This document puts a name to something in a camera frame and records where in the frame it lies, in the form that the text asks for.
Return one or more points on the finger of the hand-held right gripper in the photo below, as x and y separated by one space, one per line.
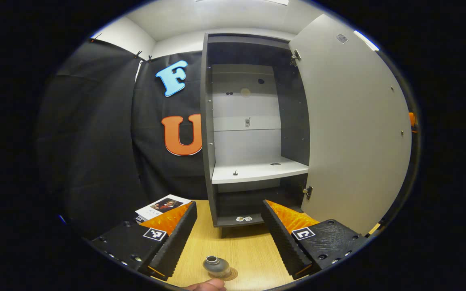
412 121

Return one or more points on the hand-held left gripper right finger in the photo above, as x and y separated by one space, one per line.
285 242

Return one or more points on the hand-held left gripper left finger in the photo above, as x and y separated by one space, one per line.
176 246

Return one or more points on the silver aluminium bottle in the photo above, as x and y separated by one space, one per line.
216 266

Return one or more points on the light grey cabinet door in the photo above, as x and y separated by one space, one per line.
354 141

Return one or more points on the round brown coaster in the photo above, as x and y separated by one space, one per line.
233 275

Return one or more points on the white book with portrait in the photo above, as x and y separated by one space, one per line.
160 206

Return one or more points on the ceiling light strip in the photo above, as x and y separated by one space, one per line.
366 40

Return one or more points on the black backdrop cloth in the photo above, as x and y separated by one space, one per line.
95 141

